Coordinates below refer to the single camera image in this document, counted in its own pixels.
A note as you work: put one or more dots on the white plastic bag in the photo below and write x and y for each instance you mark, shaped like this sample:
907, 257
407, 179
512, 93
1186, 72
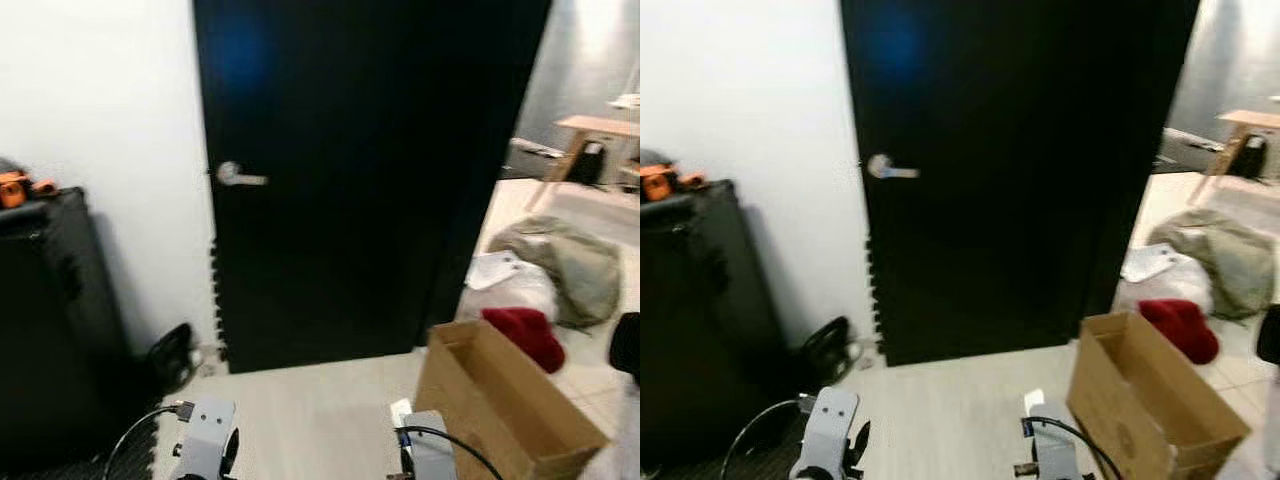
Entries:
1165, 278
510, 285

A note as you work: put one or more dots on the light wooden table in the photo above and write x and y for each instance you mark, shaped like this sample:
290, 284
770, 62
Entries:
1255, 118
600, 125

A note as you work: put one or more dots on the black rounded object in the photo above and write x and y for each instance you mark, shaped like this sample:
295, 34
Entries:
1271, 335
627, 345

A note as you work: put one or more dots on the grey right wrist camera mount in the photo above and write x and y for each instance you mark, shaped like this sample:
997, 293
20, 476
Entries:
432, 458
1060, 450

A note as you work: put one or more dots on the black door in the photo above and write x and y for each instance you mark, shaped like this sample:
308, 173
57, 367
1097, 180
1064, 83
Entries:
370, 180
1020, 180

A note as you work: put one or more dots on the small orange item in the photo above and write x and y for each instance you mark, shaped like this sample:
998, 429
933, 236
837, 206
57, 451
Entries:
45, 187
690, 181

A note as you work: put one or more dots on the black foam puzzle mat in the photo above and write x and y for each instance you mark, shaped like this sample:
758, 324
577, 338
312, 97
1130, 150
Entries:
867, 295
90, 468
720, 470
218, 300

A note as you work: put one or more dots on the black bag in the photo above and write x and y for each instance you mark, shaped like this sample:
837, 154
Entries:
1248, 157
590, 163

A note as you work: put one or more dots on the large orange item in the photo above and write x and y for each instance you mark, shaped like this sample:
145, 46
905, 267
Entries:
12, 190
655, 185

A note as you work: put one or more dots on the brown cardboard box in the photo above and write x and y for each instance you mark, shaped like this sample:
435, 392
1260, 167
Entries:
1120, 410
470, 410

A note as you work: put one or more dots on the red cloth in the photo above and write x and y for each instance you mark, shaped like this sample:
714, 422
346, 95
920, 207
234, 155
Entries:
525, 335
1180, 328

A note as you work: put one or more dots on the large black case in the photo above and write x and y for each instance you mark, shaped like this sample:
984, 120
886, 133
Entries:
55, 330
700, 330

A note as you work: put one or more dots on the grey green fabric bag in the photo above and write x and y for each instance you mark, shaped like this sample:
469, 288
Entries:
580, 265
1235, 258

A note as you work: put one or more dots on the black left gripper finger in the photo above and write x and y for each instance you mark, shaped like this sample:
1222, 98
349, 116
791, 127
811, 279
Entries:
857, 448
231, 455

